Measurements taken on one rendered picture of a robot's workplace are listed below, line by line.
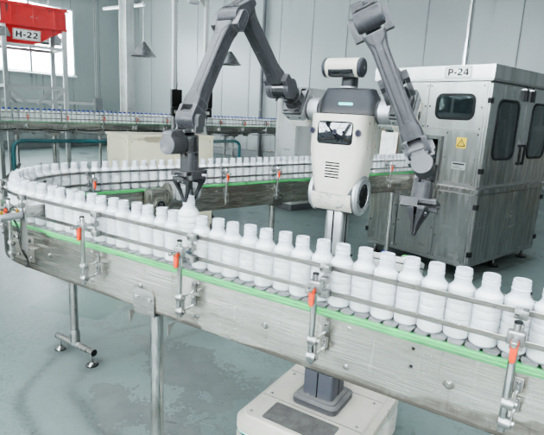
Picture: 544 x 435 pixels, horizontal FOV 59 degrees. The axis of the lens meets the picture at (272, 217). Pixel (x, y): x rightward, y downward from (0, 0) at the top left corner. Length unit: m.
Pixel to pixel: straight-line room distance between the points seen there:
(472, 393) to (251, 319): 0.60
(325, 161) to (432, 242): 3.32
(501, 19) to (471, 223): 9.10
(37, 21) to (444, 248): 6.24
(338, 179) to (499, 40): 11.71
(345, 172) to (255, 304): 0.70
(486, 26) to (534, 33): 1.07
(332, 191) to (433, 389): 0.91
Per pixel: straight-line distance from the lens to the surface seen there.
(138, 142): 5.47
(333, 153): 1.86
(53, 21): 8.12
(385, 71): 1.40
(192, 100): 1.50
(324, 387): 2.18
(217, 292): 1.46
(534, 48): 13.29
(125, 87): 12.35
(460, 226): 4.92
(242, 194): 3.41
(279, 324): 1.36
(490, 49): 13.41
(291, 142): 7.43
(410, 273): 1.20
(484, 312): 1.17
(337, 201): 1.88
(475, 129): 4.81
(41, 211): 2.10
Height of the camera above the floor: 1.49
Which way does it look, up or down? 12 degrees down
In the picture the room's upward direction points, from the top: 3 degrees clockwise
